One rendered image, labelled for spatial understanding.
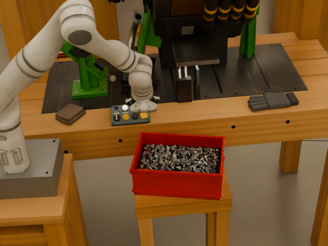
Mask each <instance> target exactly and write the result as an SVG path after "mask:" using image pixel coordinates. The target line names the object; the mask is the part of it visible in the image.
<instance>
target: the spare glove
mask: <svg viewBox="0 0 328 246"><path fill-rule="evenodd" d="M247 103H248V107H249V108H251V110H252V111H260V110H266V109H268V108H269V109H277V108H285V107H290V106H291V105H298V104H299V101H298V99H297V98H296V96H295V94H294V93H293V92H289V93H286V94H285V93H284V92H280V93H272V92H264V93H263V95H258V96H250V98H249V100H248V101H247Z"/></svg>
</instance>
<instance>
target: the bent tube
mask: <svg viewBox="0 0 328 246"><path fill-rule="evenodd" d="M138 12H139V13H138ZM143 17H144V11H139V10H134V14H133V21H132V23H131V26H130V31H129V36H128V43H127V46H128V47H129V48H130V49H134V45H135V38H136V33H137V29H138V25H139V24H143Z"/></svg>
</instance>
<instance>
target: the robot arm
mask: <svg viewBox="0 0 328 246"><path fill-rule="evenodd" d="M65 40H66V41H67V42H68V43H70V44H71V45H73V46H75V47H78V48H80V49H82V50H84V51H87V52H89V53H91V54H93V55H96V56H98V57H100V58H102V59H104V60H106V61H107V62H109V63H110V64H112V65H113V66H114V67H116V68H117V69H119V70H120V71H122V72H125V73H128V72H129V78H128V81H129V85H130V86H131V97H130V98H125V104H126V105H128V106H130V111H131V113H145V112H154V111H156V110H157V103H159V102H160V95H156V96H154V94H153V86H152V79H151V76H152V60H151V58H150V57H149V56H147V55H143V54H140V53H137V52H134V51H132V50H131V49H130V48H129V47H128V46H126V45H125V44H124V43H122V42H120V41H117V40H105V39H104V38H103V37H102V36H101V35H100V34H99V33H98V31H97V29H96V21H95V15H94V10H93V7H92V5H91V3H90V2H89V1H88V0H67V1H66V2H64V3H63V4H62V5H61V6H60V7H59V8H58V10H57V11H56V12H55V14H54V15H53V16H52V18H51V19H50V20H49V22H48V23H47V24H46V25H45V26H44V28H43V29H42V30H41V31H40V32H39V33H38V34H37V35H36V36H35V37H34V38H33V39H32V40H31V41H30V42H29V43H28V44H27V45H26V46H25V47H24V48H23V49H22V50H21V51H20V52H19V53H18V54H17V55H16V56H15V57H14V58H13V59H12V60H11V61H10V63H9V64H8V65H7V67H6V68H5V69H4V71H3V72H2V73H1V74H0V160H1V163H2V167H3V169H4V171H5V173H6V174H10V173H23V172H24V170H26V169H27V168H28V167H29V165H30V159H29V154H28V150H27V146H26V142H25V138H24V134H23V130H22V125H21V120H20V115H21V108H20V102H19V97H18V94H19V93H20V92H21V91H23V90H24V89H25V88H27V87H28V86H30V85H31V84H32V83H34V82H35V81H36V80H37V79H39V78H40V77H41V76H42V75H43V74H44V73H46V72H47V71H48V70H49V69H50V68H51V67H52V65H53V64H54V62H55V60H56V58H57V56H58V54H59V52H60V49H61V47H62V45H63V42H64V41H65Z"/></svg>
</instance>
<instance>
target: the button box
mask: <svg viewBox="0 0 328 246"><path fill-rule="evenodd" d="M114 106H115V105H113V106H110V112H111V125H112V126H117V125H127V124H138V123H150V114H149V112H147V115H148V116H147V118H146V119H142V118H141V117H140V113H137V114H138V118H137V119H133V118H132V114H133V113H131V111H130V106H127V110H123V106H124V105H117V106H118V107H119V109H118V110H117V111H115V110H114V109H113V108H114ZM116 114H118V115H119V116H120V119H119V120H118V121H115V120H114V119H113V116H114V115H116ZM123 114H128V115H129V118H128V120H124V119H123Z"/></svg>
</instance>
